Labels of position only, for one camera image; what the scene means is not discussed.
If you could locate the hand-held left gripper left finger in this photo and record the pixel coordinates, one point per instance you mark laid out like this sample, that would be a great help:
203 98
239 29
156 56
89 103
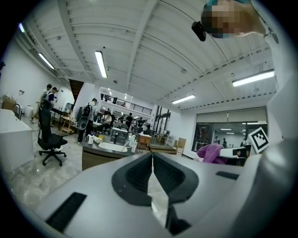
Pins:
97 186

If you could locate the black mezzanine railing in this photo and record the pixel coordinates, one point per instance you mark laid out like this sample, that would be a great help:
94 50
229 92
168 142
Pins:
130 105

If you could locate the white bathtub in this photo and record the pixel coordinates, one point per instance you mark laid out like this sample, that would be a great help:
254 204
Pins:
14 141

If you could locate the open cardboard box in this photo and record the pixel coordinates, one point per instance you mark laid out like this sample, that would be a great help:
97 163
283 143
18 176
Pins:
8 104

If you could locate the white jug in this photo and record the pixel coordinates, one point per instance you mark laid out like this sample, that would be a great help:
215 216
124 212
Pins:
90 139

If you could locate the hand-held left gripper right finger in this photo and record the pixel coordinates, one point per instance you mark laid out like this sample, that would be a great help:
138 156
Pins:
200 186

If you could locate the white oval basin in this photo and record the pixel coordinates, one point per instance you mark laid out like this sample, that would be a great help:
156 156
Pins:
111 147

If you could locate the black sink faucet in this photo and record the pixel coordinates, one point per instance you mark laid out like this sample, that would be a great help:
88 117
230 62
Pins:
115 138

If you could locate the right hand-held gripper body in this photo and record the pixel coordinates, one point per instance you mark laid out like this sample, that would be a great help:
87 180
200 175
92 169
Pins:
259 139

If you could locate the white pump bottle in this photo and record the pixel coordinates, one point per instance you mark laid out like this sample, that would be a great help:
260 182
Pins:
132 140
134 147

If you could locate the purple cloth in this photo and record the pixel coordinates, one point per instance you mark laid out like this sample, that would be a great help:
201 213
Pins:
210 153

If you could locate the wooden stool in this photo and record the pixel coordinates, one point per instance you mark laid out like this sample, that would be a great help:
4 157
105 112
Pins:
68 125

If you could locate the black bathtub faucet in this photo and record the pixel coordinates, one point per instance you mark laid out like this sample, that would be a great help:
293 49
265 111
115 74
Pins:
18 111

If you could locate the black head camera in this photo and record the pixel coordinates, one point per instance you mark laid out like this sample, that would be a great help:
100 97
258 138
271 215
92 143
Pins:
199 30

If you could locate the small wooden cabinet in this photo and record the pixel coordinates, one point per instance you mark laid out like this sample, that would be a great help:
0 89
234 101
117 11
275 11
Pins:
144 140

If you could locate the long ceiling tube light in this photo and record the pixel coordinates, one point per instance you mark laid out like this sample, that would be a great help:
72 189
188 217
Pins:
253 78
46 61
183 99
101 64

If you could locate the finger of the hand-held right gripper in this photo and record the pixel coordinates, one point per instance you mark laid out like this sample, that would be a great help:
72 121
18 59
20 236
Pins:
227 153

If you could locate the grey roller blind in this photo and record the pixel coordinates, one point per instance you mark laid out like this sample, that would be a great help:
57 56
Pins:
230 115

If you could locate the large dark window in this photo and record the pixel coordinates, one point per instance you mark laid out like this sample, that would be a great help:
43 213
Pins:
209 134

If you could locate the person's head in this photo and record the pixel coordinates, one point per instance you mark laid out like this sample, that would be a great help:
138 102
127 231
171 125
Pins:
232 16

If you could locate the black office chair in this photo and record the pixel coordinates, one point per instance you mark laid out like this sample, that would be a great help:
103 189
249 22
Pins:
47 137

